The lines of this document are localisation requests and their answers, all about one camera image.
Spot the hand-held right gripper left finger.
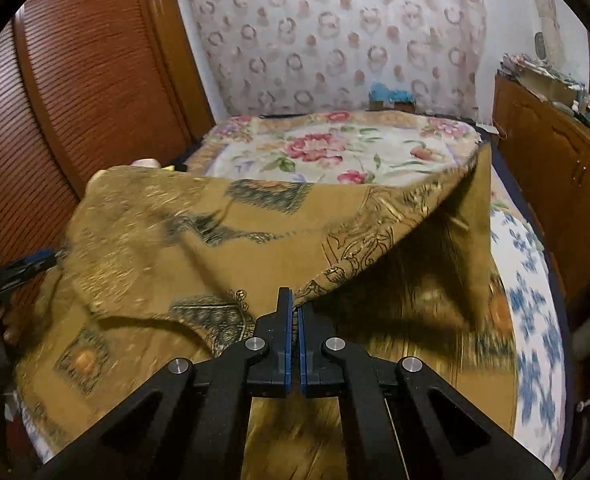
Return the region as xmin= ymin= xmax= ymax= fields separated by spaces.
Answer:
xmin=35 ymin=287 xmax=294 ymax=480

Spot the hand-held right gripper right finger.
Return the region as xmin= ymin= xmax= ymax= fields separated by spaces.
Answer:
xmin=297 ymin=305 xmax=557 ymax=480

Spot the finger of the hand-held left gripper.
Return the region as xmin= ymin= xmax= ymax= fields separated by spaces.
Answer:
xmin=0 ymin=249 xmax=58 ymax=292

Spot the brown patterned garment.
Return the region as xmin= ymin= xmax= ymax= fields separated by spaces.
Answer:
xmin=15 ymin=147 xmax=519 ymax=480

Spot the person's left hand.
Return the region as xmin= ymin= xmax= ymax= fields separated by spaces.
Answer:
xmin=1 ymin=304 xmax=26 ymax=347

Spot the wooden louvered wardrobe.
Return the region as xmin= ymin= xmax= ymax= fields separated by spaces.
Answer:
xmin=0 ymin=0 xmax=216 ymax=286

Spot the blue cloth bundle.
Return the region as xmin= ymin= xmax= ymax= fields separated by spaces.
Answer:
xmin=369 ymin=82 xmax=416 ymax=107

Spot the wooden sideboard cabinet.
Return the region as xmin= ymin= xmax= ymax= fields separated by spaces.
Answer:
xmin=492 ymin=72 xmax=590 ymax=303

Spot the cardboard box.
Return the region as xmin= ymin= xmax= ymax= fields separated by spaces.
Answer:
xmin=518 ymin=67 xmax=581 ymax=107

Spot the tied beige window curtain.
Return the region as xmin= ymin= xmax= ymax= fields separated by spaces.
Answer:
xmin=522 ymin=0 xmax=564 ymax=68

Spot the sheer ring-patterned curtain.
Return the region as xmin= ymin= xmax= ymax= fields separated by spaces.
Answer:
xmin=177 ymin=0 xmax=488 ymax=118

